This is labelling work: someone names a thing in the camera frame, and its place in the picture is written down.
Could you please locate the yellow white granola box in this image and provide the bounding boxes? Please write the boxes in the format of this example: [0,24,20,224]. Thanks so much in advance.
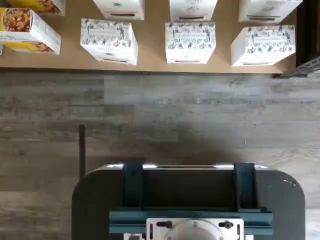
[6,0,67,16]
[0,7,62,56]

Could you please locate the teal metal frame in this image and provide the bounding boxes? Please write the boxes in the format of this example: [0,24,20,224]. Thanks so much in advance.
[109,162,274,237]

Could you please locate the thin black rod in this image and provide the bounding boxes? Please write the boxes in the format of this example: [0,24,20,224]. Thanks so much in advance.
[78,124,87,177]

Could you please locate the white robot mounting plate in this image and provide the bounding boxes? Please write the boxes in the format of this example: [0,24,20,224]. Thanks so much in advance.
[146,217,245,240]

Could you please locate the white cartons group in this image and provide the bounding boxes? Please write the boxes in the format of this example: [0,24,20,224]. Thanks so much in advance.
[0,0,298,75]

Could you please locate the white floral print carton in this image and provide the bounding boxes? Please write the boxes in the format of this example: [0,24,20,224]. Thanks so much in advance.
[79,17,139,66]
[237,0,303,24]
[164,21,217,65]
[169,0,218,23]
[230,24,296,68]
[92,0,146,21]

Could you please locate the black metal shelf rack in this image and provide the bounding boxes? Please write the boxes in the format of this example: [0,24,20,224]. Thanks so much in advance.
[272,0,320,79]

